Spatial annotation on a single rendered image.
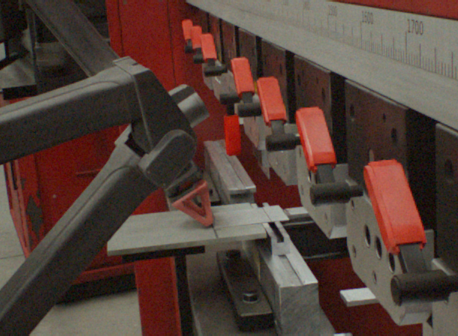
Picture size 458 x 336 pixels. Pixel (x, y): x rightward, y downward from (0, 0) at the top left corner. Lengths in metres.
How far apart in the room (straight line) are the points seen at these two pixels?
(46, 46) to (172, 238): 1.51
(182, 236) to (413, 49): 0.89
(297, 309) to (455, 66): 0.81
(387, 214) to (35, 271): 0.58
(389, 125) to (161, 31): 1.67
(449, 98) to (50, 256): 0.61
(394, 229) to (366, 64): 0.19
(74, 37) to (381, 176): 0.88
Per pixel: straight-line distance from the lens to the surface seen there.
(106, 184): 0.98
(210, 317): 1.37
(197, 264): 1.60
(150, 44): 2.23
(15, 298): 1.00
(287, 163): 0.96
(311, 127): 0.69
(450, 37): 0.48
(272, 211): 1.47
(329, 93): 0.75
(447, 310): 0.52
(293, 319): 1.25
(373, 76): 0.62
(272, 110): 0.87
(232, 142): 1.24
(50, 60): 2.78
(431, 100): 0.52
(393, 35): 0.57
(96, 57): 1.33
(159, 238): 1.38
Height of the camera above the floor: 1.44
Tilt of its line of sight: 14 degrees down
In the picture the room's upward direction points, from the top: 4 degrees counter-clockwise
